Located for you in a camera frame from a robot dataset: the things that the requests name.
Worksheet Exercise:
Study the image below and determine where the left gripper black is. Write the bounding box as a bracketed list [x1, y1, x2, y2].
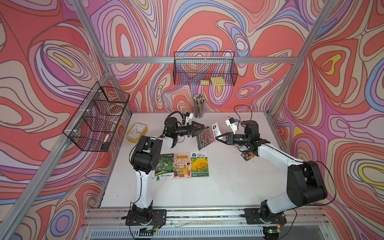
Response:
[172, 123, 203, 139]

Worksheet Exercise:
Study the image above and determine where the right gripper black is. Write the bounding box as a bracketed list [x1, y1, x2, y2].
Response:
[215, 132, 250, 145]

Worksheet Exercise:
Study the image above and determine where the pink flower field seed packet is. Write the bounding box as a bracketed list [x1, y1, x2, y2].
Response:
[197, 123, 222, 151]

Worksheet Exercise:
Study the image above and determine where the orange shop seed packet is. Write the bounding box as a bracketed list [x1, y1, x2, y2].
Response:
[173, 152, 192, 179]

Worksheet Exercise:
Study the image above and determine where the yellow sunflower seed packet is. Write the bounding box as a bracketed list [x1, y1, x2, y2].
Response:
[191, 152, 209, 178]

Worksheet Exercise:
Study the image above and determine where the dark green melon seed packet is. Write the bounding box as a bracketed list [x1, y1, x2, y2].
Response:
[154, 154, 174, 181]

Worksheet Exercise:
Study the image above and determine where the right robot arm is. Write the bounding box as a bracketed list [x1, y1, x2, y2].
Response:
[215, 121, 328, 224]

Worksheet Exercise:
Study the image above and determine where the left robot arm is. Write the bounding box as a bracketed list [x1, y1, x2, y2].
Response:
[124, 117, 206, 226]

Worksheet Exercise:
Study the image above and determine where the small pink flower seed packet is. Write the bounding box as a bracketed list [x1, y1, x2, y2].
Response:
[241, 151, 256, 161]

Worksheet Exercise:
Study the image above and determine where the pencil cup with pencils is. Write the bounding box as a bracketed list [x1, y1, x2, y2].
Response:
[193, 94, 205, 119]

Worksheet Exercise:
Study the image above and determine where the yellow sticky notes small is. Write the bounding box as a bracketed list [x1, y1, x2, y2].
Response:
[200, 80, 210, 86]

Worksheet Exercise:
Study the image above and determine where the yellow sticky notes large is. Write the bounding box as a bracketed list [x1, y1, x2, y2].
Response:
[210, 77, 226, 86]

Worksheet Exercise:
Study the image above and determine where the yellow square clock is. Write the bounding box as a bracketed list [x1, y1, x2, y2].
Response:
[126, 123, 148, 144]

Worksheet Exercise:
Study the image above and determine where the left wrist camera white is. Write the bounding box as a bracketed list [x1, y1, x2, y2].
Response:
[183, 112, 193, 125]

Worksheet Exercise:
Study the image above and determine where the back black wire basket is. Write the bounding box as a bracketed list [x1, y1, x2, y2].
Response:
[173, 50, 239, 86]

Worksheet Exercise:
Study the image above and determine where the black wire basket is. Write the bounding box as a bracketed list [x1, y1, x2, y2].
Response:
[63, 83, 130, 152]
[173, 50, 239, 86]

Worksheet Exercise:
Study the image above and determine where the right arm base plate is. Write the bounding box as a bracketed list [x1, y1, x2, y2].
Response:
[242, 208, 287, 226]

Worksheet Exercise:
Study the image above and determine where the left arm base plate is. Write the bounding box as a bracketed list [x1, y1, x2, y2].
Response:
[122, 209, 167, 226]

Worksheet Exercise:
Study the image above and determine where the aluminium front rail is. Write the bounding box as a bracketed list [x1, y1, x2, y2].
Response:
[83, 206, 330, 228]

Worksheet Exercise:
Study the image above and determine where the left black wire basket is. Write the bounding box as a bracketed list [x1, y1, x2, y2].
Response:
[63, 83, 130, 152]

